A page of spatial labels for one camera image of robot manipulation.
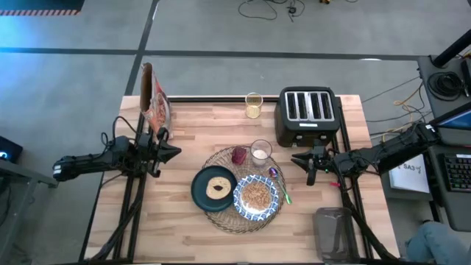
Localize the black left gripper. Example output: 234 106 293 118
138 127 183 177

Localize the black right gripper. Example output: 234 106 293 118
290 144 334 187

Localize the iridescent spoon green handle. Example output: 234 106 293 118
268 167 294 206

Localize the clear glass with white filling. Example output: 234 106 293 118
249 138 274 169

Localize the pumpkin cereal bag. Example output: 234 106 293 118
139 62 174 140

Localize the dark teal plate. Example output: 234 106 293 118
190 165 239 213

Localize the toast slice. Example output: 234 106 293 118
205 176 233 201

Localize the red apple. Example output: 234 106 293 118
230 146 248 166

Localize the blue patterned paper bowl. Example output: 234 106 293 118
233 174 280 222

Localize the clear plastic container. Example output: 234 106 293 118
312 207 360 263

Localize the round woven placemat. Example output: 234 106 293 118
200 145 287 235

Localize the black four-slot toaster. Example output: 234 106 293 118
274 86 341 148

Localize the cereal rings heap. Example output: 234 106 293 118
241 182 272 211

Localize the white notepad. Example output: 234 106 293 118
388 161 431 194

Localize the person's leg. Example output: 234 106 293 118
406 220 471 265

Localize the grey side table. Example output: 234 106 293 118
0 154 60 229

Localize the black keyboard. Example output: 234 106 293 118
443 153 471 192

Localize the laptop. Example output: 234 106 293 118
428 102 471 132

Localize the grey desk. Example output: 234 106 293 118
417 54 471 233

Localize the black device blue light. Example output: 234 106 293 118
0 135 24 165

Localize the black pole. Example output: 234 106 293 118
432 29 471 69

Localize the black hazard-striped floor mat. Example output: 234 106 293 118
0 0 85 16

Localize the black metal table frame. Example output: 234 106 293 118
79 93 400 263

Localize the yellow cable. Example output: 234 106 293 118
382 82 424 135

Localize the coiled black cable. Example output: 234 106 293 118
426 71 463 97

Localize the black floor cable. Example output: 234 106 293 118
238 0 306 23

